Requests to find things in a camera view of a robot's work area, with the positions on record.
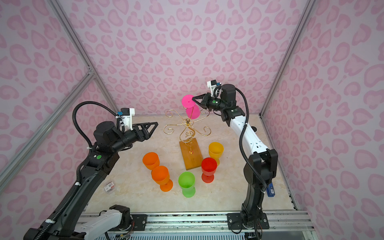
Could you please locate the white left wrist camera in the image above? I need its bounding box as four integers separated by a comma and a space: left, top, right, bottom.
116, 108, 136, 131

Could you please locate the green wine glass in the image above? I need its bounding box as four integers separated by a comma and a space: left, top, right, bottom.
178, 172, 196, 198

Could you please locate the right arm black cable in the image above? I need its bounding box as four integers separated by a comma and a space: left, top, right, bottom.
220, 86, 269, 191

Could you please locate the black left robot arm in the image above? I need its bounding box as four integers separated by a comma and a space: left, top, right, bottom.
24, 121, 159, 240

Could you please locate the yellow wine glass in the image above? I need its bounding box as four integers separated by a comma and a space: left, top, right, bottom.
209, 142, 224, 166

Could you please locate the gold wire glass rack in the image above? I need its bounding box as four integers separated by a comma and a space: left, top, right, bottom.
163, 109, 212, 155

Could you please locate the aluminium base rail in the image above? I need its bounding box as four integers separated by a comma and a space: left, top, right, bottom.
64, 194, 316, 240

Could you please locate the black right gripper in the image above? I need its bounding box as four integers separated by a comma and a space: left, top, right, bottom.
193, 93, 229, 112

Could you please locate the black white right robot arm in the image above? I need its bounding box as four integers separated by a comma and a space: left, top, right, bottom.
192, 80, 278, 238

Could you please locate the orange wine glass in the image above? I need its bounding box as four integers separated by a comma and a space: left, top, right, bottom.
151, 166, 173, 192
143, 152, 160, 171

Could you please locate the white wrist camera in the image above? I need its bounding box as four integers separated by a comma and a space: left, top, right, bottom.
207, 80, 222, 98
116, 108, 136, 131

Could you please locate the blue box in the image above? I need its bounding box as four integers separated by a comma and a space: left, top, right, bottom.
266, 183, 276, 198

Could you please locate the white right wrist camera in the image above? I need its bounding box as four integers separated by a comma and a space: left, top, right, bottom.
207, 80, 222, 98

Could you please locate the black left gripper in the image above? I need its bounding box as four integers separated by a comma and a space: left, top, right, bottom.
111, 121, 158, 154

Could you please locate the red wine glass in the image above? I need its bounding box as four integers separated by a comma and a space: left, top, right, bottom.
201, 158, 218, 184

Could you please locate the small red white packet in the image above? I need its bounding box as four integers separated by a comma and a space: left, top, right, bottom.
104, 182, 115, 193

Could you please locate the pink wine glass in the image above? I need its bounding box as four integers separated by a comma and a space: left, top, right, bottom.
182, 95, 201, 120

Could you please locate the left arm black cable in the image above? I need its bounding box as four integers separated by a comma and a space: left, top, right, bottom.
32, 101, 122, 240

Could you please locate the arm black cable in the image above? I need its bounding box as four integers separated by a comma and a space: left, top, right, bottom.
220, 86, 269, 191
32, 101, 122, 240

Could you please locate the orange wooden rack base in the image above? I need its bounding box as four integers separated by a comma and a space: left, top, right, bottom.
179, 138, 203, 171

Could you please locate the orange wine glass front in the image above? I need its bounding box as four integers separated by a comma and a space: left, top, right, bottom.
143, 152, 160, 171

